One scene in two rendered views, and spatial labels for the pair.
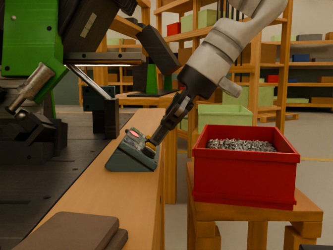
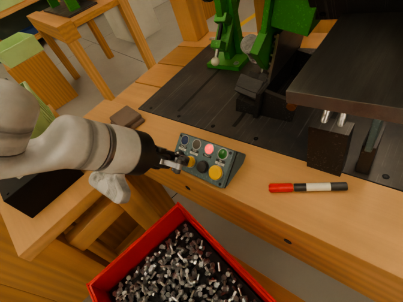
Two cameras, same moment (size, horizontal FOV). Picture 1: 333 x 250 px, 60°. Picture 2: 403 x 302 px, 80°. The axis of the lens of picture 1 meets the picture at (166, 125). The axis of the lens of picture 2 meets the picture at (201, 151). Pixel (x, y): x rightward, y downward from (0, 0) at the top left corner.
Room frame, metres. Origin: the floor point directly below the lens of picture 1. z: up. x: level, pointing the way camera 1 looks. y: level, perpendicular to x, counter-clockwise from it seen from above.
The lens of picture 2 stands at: (0.87, -0.16, 1.31)
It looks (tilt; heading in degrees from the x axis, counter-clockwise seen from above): 45 degrees down; 143
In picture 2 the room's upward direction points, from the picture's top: 23 degrees counter-clockwise
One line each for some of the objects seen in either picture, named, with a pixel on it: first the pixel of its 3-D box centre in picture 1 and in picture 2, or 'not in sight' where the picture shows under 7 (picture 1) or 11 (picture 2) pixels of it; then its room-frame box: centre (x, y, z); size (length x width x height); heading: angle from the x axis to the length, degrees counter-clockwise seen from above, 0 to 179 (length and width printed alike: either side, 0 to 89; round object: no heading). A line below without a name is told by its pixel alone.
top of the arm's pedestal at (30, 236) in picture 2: not in sight; (57, 185); (0.12, -0.17, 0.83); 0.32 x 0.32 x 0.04; 84
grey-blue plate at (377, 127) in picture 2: (99, 109); (376, 130); (0.85, 0.20, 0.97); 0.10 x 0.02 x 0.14; 90
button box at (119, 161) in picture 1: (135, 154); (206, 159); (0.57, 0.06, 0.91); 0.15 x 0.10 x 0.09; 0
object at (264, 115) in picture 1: (268, 109); not in sight; (7.06, -2.52, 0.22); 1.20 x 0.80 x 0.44; 118
